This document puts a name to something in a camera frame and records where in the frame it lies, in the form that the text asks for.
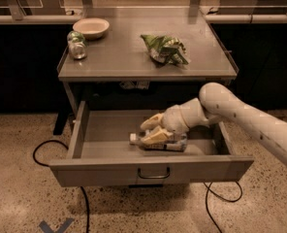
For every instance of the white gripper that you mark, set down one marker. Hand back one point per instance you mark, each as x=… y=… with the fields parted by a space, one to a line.
x=173 y=119

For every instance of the blue label plastic bottle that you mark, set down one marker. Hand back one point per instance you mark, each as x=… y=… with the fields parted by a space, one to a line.
x=175 y=143

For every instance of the grey drawer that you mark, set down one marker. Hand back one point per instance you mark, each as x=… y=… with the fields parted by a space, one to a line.
x=100 y=153

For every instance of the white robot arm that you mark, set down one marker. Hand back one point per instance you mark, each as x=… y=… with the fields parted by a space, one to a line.
x=214 y=103

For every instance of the green chip bag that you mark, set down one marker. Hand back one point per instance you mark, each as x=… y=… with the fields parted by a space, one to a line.
x=166 y=49

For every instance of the white ceramic bowl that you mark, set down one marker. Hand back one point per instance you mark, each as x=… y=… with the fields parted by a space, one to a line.
x=92 y=28

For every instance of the green soda can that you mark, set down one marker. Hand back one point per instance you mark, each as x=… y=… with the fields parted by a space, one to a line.
x=76 y=45

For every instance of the black drawer handle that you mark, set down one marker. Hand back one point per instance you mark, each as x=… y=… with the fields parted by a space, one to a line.
x=142 y=175

